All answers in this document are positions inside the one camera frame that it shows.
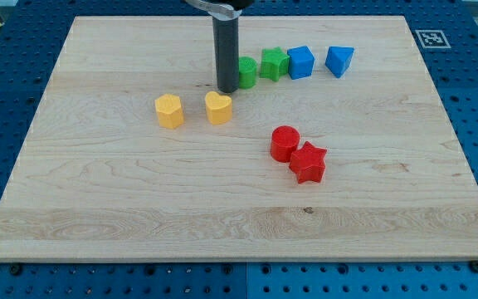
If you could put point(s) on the red star block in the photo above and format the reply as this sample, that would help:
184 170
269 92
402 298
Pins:
307 163

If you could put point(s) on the green cylinder block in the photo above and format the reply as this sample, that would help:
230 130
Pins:
247 72

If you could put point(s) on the white fiducial marker tag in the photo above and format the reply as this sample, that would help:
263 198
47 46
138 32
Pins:
432 39

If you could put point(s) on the silver clamp on rod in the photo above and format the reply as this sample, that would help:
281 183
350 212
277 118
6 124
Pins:
219 10

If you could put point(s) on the red cylinder block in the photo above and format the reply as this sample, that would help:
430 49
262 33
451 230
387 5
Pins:
284 141

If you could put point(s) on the green star block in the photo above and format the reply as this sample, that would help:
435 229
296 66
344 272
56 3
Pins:
274 63

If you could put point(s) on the yellow hexagon block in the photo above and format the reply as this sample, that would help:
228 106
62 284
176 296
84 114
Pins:
169 111

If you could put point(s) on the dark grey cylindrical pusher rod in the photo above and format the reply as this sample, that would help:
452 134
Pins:
226 44

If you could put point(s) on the wooden board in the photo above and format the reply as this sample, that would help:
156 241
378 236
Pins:
99 180

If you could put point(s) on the blue cube block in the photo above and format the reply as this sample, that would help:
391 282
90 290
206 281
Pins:
301 62

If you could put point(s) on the yellow heart block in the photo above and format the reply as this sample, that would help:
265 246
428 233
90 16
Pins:
218 108

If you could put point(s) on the blue triangular prism block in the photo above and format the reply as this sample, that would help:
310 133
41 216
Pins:
339 59

